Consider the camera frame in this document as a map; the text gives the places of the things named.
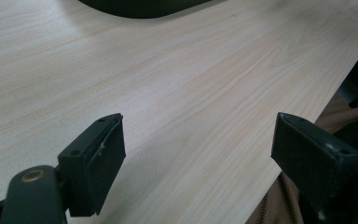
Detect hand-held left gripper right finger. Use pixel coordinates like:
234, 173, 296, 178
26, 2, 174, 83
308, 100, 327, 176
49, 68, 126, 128
270, 111, 358, 216

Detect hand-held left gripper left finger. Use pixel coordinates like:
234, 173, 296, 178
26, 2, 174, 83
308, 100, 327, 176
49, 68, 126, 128
57, 112, 127, 218

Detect brown trousers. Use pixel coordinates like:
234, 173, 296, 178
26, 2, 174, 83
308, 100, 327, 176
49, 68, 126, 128
244, 92, 358, 224

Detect black oval tray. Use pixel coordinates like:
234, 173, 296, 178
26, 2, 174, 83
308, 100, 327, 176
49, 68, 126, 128
77, 0, 214, 20

